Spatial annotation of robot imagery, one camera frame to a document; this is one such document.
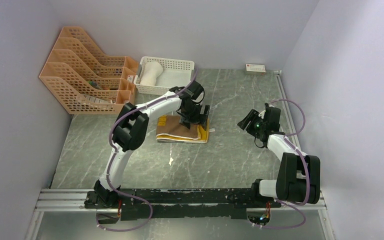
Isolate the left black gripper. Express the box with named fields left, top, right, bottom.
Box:
left=180, top=103, right=211, bottom=132

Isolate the brown yellow towel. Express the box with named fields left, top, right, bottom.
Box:
left=156, top=115, right=210, bottom=144

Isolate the cream white towel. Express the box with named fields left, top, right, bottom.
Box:
left=140, top=61, right=164, bottom=86

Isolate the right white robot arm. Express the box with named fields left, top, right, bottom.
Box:
left=237, top=104, right=321, bottom=207

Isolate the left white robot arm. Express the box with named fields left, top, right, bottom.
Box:
left=94, top=80, right=210, bottom=208

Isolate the small white red box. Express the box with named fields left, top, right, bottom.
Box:
left=245, top=63, right=267, bottom=76

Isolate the white plastic basket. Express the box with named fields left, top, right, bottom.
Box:
left=133, top=56, right=195, bottom=96

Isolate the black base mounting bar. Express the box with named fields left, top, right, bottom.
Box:
left=83, top=186, right=281, bottom=221

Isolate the orange plastic file organizer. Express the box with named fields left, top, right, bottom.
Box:
left=39, top=26, right=139, bottom=115

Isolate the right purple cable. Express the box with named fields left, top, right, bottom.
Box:
left=251, top=98, right=312, bottom=230

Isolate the aluminium frame rail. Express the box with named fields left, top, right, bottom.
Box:
left=26, top=189, right=335, bottom=240

